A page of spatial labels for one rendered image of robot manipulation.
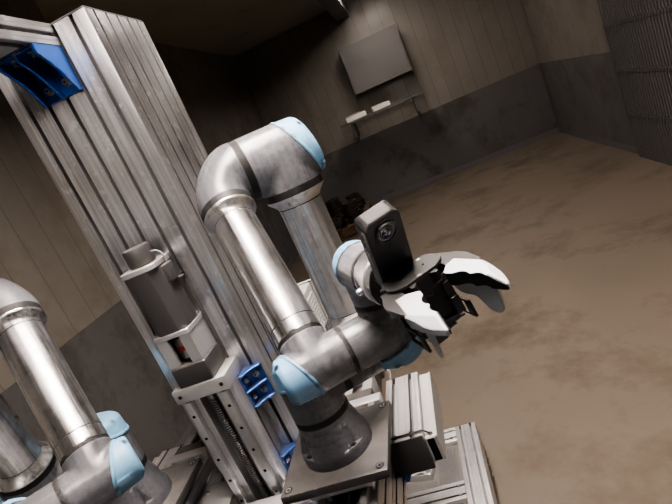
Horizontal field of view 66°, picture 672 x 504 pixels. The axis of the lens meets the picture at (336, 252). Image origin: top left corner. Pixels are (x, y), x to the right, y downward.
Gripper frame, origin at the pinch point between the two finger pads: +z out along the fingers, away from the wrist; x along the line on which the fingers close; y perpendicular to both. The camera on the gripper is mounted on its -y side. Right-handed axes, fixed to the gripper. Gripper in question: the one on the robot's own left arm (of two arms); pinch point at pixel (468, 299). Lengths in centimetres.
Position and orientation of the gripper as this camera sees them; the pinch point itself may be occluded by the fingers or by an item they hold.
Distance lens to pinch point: 48.4
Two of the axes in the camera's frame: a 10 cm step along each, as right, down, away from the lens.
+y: 5.1, 8.2, 2.7
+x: -8.1, 5.6, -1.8
